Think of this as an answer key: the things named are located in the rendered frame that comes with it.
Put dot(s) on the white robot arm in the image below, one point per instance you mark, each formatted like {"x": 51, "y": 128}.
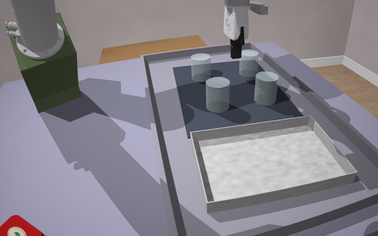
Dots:
{"x": 39, "y": 36}

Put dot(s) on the translucent grey cylinder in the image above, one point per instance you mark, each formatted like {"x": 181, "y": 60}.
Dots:
{"x": 201, "y": 67}
{"x": 249, "y": 63}
{"x": 217, "y": 94}
{"x": 266, "y": 85}

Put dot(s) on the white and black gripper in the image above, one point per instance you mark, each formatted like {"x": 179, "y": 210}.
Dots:
{"x": 236, "y": 27}

